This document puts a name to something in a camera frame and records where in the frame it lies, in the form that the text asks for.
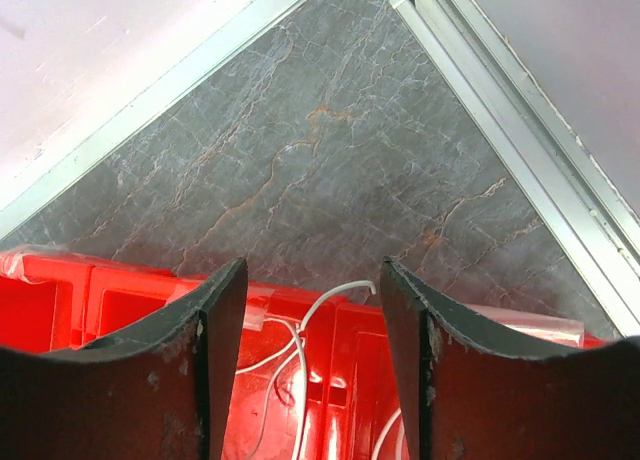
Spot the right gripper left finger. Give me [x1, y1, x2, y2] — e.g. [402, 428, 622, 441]
[1, 258, 248, 459]

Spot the red three-compartment bin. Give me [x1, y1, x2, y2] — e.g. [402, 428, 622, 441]
[1, 248, 605, 459]

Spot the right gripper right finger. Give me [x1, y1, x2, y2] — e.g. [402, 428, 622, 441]
[380, 258, 639, 459]

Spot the white cable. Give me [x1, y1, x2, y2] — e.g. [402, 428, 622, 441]
[367, 407, 407, 460]
[234, 278, 379, 460]

